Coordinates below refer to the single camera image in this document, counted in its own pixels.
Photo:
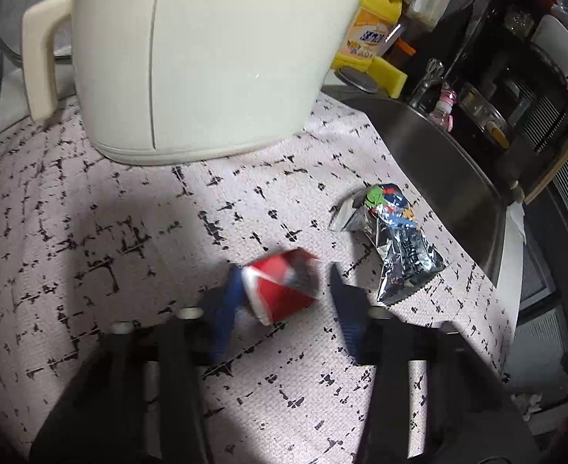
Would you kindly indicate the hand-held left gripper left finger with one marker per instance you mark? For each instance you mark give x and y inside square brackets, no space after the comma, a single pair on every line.
[226,309]

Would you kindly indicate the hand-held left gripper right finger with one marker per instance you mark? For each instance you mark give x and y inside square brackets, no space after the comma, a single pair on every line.
[347,316]

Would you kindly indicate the crushed red drink can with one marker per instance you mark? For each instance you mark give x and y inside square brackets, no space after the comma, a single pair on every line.
[276,290]

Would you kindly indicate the printed foil snack wrapper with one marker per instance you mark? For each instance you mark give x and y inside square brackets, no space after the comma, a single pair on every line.
[400,251]

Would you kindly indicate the stainless steel sink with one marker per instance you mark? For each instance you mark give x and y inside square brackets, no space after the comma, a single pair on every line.
[434,164]

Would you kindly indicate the small pink bottle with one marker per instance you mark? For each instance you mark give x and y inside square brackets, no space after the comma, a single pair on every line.
[443,106]

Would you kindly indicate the round grey lid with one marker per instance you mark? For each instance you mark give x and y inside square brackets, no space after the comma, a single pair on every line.
[359,80]

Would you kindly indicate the yellow sponge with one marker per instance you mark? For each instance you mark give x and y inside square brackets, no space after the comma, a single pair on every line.
[390,75]

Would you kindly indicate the chrome faucet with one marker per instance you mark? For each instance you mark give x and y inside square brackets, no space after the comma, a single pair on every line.
[425,82]

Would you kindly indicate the metal bowl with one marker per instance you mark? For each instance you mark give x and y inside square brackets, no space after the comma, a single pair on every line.
[482,106]

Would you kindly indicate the cream white kitchen appliance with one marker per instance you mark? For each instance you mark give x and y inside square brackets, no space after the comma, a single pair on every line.
[206,58]

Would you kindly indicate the wooden board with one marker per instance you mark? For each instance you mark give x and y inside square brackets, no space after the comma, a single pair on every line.
[559,154]

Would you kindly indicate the brown bottle with orange cap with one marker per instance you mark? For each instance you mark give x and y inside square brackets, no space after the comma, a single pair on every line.
[405,41]

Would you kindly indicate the yellow dish soap bottle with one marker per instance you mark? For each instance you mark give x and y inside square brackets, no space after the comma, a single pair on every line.
[368,29]

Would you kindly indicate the black dish rack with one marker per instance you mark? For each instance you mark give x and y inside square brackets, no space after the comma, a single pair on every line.
[506,48]

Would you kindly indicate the white storage container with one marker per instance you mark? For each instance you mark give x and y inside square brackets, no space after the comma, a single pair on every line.
[555,43]

